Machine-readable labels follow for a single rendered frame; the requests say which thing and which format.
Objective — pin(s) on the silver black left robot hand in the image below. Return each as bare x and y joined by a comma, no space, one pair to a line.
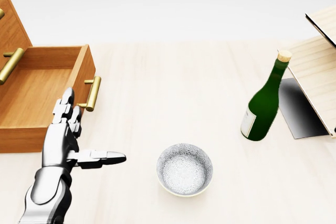
59,142

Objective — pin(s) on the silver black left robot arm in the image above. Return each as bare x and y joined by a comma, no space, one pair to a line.
47,195

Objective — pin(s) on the open wooden drawer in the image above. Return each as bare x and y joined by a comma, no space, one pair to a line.
34,93

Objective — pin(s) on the wooden cabinet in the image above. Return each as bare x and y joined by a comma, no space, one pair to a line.
13,24

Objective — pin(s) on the patterned grey white bowl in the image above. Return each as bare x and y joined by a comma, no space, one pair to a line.
184,173

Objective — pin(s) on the green glass bottle with cork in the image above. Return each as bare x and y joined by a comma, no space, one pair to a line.
263,108

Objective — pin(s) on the pale wooden slanted stand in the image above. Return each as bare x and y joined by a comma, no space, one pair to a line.
312,58

